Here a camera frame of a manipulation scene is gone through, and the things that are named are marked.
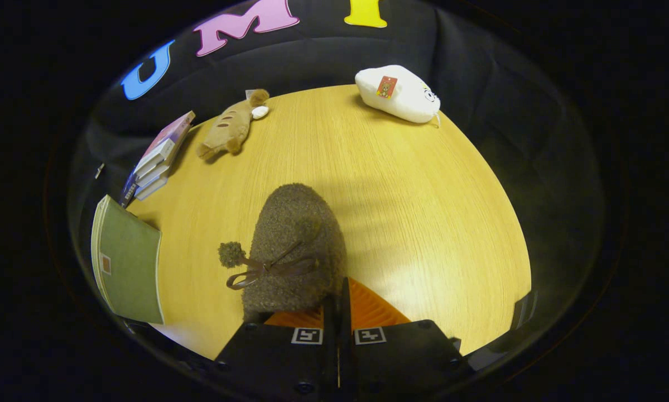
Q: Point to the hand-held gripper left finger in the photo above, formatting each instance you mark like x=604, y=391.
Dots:
x=330, y=357

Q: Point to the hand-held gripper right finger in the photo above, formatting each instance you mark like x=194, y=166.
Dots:
x=345, y=346

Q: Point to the brown fuzzy slipper shoe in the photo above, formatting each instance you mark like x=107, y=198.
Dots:
x=295, y=223

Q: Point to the green fabric storage box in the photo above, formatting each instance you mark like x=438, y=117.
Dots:
x=133, y=268

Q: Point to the brown bread-shaped plush toy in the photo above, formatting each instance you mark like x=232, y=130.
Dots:
x=228, y=128

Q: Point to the white paperback book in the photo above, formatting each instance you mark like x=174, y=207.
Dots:
x=154, y=159
x=151, y=184

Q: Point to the small white oval object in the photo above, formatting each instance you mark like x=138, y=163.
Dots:
x=260, y=112

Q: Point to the white plush toy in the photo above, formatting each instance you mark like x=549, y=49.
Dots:
x=401, y=95

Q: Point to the blue cover book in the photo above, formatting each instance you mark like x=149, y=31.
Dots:
x=129, y=190

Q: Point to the pink cover book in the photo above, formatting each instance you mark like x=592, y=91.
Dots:
x=169, y=134

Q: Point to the black backdrop cloth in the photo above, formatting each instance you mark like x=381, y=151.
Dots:
x=479, y=84

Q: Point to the silver clip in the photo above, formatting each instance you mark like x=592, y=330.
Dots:
x=99, y=171

